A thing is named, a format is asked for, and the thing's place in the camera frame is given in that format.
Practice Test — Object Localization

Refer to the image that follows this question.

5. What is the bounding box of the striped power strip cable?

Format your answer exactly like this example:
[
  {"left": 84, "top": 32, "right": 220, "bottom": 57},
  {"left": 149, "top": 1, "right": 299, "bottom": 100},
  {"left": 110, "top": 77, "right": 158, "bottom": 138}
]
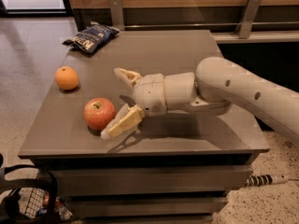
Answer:
[{"left": 242, "top": 174, "right": 299, "bottom": 188}]

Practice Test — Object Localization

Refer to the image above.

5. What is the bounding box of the blue chip bag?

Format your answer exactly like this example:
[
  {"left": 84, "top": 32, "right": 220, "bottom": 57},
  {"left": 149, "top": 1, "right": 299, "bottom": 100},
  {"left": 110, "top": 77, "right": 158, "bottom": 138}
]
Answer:
[{"left": 63, "top": 23, "right": 120, "bottom": 55}]

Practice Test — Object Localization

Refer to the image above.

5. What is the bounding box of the right metal rail bracket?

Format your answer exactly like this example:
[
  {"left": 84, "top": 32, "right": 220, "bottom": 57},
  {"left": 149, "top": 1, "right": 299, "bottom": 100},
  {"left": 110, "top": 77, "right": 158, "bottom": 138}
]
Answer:
[{"left": 235, "top": 0, "right": 262, "bottom": 39}]

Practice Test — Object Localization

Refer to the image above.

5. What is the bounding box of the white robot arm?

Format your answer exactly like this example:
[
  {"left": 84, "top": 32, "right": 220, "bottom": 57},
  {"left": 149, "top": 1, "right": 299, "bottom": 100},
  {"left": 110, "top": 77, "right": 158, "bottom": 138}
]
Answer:
[{"left": 101, "top": 57, "right": 299, "bottom": 143}]

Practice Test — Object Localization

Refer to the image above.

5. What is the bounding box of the black wire basket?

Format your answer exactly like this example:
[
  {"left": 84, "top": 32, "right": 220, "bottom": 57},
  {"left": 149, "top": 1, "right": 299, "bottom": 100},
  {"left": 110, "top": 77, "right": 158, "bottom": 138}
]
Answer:
[{"left": 0, "top": 164, "right": 74, "bottom": 224}]

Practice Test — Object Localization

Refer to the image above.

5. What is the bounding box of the horizontal metal rail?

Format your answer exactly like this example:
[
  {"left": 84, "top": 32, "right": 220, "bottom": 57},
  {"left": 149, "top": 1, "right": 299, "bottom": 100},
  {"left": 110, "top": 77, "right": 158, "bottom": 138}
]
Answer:
[{"left": 124, "top": 21, "right": 299, "bottom": 30}]

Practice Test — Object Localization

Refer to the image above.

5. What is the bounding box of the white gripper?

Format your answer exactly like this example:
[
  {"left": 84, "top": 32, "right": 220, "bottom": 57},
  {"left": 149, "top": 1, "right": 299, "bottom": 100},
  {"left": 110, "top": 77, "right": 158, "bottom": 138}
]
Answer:
[{"left": 101, "top": 68, "right": 167, "bottom": 140}]

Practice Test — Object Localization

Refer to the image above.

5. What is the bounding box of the metal rail bracket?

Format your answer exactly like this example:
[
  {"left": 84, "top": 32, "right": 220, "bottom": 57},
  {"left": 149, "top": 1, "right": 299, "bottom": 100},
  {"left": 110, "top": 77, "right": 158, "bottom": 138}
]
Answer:
[
  {"left": 108, "top": 0, "right": 124, "bottom": 31},
  {"left": 235, "top": 0, "right": 262, "bottom": 39}
]

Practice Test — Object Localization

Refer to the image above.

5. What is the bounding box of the grey drawer cabinet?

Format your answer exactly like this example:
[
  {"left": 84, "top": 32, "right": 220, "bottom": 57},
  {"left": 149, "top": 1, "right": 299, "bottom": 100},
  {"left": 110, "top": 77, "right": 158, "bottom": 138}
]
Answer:
[{"left": 19, "top": 30, "right": 269, "bottom": 224}]

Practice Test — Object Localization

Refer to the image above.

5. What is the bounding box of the red apple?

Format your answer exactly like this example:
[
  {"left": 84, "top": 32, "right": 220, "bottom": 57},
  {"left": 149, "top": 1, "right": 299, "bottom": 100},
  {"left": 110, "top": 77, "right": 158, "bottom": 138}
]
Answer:
[{"left": 83, "top": 98, "right": 116, "bottom": 131}]

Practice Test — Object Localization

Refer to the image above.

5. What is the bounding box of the orange fruit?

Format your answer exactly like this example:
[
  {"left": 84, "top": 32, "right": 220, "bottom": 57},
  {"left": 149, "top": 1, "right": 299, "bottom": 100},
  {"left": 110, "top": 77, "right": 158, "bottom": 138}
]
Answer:
[{"left": 54, "top": 66, "right": 79, "bottom": 91}]

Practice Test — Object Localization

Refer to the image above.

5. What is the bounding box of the left metal rail bracket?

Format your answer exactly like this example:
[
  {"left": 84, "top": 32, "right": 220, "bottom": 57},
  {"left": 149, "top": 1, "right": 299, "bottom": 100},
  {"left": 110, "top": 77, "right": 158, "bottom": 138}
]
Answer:
[{"left": 108, "top": 0, "right": 124, "bottom": 31}]

